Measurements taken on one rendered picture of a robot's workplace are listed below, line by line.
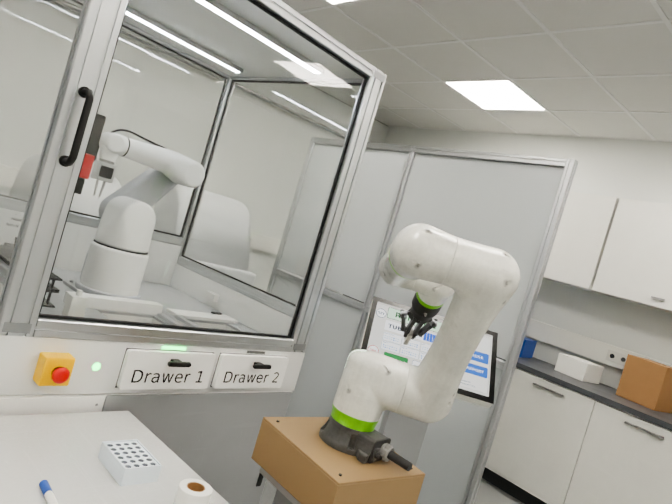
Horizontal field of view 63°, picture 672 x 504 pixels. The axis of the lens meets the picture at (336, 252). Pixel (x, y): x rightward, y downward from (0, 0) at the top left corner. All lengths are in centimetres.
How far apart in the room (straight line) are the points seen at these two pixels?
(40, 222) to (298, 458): 81
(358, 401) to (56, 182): 89
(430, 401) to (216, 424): 77
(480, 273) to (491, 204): 181
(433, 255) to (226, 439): 107
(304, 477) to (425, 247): 61
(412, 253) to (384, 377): 38
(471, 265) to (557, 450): 302
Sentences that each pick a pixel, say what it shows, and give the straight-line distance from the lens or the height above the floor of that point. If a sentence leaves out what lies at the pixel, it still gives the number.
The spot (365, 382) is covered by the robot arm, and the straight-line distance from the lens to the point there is 142.
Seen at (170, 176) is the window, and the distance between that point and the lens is 157.
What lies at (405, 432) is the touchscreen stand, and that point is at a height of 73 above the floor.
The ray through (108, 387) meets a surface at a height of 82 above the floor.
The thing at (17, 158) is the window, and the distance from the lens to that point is 165.
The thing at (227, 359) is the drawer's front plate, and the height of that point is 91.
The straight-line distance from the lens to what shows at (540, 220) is 284.
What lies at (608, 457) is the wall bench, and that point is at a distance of 400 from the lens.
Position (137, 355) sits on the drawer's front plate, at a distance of 162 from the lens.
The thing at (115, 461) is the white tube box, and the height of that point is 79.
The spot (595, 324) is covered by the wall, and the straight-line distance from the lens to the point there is 479.
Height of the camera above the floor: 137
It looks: 1 degrees down
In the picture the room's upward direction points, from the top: 17 degrees clockwise
